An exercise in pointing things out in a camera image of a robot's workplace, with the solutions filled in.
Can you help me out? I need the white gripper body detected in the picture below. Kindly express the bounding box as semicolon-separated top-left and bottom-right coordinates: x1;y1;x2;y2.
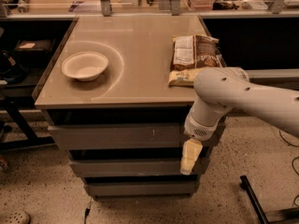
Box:
184;113;221;141

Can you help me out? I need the grey drawer cabinet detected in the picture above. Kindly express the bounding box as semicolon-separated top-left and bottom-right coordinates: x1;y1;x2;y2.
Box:
32;14;242;203

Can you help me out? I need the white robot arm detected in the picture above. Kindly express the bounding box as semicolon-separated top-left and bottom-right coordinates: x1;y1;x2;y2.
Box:
180;67;299;175

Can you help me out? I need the grey drawer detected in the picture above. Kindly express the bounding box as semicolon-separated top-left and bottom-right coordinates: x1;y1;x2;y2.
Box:
84;175;199;199
68;149;211;178
49;122;188;150

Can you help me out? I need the black side table frame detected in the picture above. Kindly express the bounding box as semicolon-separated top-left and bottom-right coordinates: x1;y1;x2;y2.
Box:
0;93;54;151

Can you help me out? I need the black floor stand bar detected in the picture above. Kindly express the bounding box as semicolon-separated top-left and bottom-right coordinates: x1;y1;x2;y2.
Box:
240;175;299;224

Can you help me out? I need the grey top drawer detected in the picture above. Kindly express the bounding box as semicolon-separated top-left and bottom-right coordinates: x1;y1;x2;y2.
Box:
49;122;188;150

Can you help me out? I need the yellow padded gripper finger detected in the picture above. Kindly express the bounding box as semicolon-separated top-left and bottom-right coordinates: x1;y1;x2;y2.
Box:
180;138;203;175

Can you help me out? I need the brown yellow snack bag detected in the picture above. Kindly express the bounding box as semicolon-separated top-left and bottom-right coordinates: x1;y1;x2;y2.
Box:
168;35;221;87

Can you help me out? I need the grey bottom drawer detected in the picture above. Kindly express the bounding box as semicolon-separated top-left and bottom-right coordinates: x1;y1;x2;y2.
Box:
84;175;199;199

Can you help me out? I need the grey middle drawer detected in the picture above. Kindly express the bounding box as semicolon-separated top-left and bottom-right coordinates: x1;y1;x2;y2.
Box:
68;149;211;178

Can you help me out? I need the black floor cable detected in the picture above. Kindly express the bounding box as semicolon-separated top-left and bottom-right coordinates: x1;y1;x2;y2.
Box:
278;128;299;207

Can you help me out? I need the white perforated shoe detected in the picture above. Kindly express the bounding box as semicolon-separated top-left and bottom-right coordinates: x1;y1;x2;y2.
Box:
0;211;31;224

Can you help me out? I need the white paper bowl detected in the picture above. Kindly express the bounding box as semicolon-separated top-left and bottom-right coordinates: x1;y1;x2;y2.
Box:
62;51;108;81

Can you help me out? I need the black box on shelf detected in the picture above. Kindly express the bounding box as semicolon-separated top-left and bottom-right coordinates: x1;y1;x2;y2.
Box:
13;39;54;59

